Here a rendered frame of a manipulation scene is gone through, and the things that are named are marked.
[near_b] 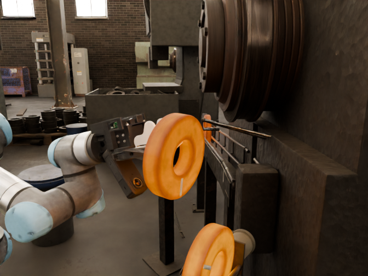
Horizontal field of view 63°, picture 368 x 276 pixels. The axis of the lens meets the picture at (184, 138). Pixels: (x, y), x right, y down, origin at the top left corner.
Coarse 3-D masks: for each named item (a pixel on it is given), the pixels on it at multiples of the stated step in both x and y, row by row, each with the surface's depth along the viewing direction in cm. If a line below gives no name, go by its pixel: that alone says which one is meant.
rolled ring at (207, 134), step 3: (204, 117) 194; (207, 117) 188; (210, 117) 188; (204, 123) 198; (207, 123) 185; (204, 126) 200; (207, 126) 185; (210, 126) 185; (204, 132) 199; (207, 132) 185; (210, 132) 185; (204, 135) 198; (207, 135) 186; (210, 135) 186; (207, 138) 187; (210, 138) 187; (210, 141) 190
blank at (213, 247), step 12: (204, 228) 54; (216, 228) 54; (228, 228) 56; (204, 240) 51; (216, 240) 52; (228, 240) 57; (192, 252) 50; (204, 252) 49; (216, 252) 53; (228, 252) 58; (192, 264) 49; (204, 264) 49; (216, 264) 58; (228, 264) 59
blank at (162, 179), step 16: (160, 128) 49; (176, 128) 50; (192, 128) 54; (160, 144) 47; (176, 144) 51; (192, 144) 55; (144, 160) 49; (160, 160) 48; (192, 160) 56; (144, 176) 50; (160, 176) 48; (176, 176) 52; (192, 176) 57; (160, 192) 50; (176, 192) 53
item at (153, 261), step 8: (176, 152) 142; (176, 160) 143; (160, 200) 156; (168, 200) 155; (160, 208) 158; (168, 208) 156; (160, 216) 159; (168, 216) 157; (160, 224) 160; (168, 224) 158; (160, 232) 162; (168, 232) 159; (160, 240) 163; (168, 240) 160; (160, 248) 164; (168, 248) 161; (152, 256) 170; (160, 256) 166; (168, 256) 163; (176, 256) 170; (184, 256) 170; (152, 264) 163; (160, 264) 163; (168, 264) 163; (176, 264) 163; (160, 272) 157; (168, 272) 157
